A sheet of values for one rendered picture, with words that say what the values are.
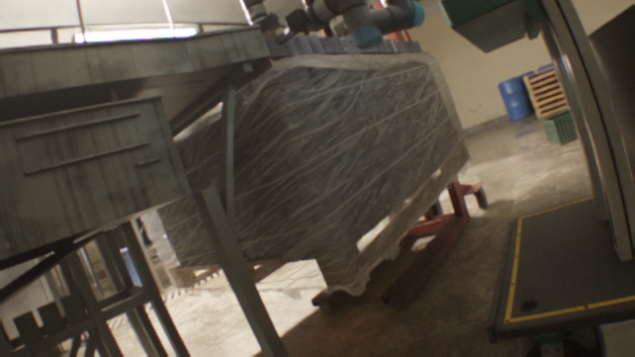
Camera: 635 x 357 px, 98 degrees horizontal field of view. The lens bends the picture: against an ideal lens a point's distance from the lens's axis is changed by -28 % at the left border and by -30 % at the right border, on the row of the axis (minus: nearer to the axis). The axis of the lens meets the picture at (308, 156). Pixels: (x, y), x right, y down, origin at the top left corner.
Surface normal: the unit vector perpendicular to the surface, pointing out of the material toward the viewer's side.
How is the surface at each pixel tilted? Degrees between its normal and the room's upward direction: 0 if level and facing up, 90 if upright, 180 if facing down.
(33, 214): 90
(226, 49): 90
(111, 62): 90
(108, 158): 90
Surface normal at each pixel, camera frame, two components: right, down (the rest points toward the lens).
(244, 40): 0.51, -0.21
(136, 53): 0.71, -0.28
